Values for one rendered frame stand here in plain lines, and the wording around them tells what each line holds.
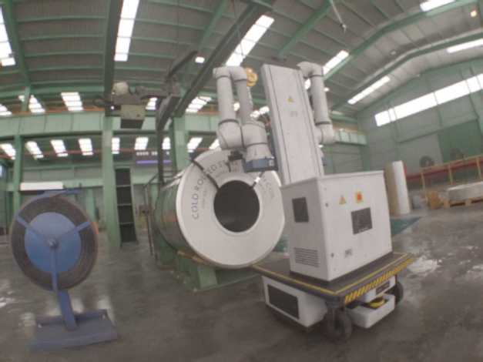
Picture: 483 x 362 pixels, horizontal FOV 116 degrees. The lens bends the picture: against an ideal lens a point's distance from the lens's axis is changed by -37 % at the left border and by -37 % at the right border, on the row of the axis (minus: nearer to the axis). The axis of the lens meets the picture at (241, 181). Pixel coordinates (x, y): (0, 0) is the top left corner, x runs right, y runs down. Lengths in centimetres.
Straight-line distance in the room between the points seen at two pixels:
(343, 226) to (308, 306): 44
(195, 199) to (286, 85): 121
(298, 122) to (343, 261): 98
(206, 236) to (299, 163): 105
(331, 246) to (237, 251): 129
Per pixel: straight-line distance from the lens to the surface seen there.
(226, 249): 222
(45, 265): 174
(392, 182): 632
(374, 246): 140
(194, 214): 209
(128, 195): 833
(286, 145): 157
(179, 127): 738
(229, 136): 162
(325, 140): 199
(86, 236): 171
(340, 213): 118
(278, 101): 168
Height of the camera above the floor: 74
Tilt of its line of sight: 7 degrees up
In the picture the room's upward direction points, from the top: 8 degrees counter-clockwise
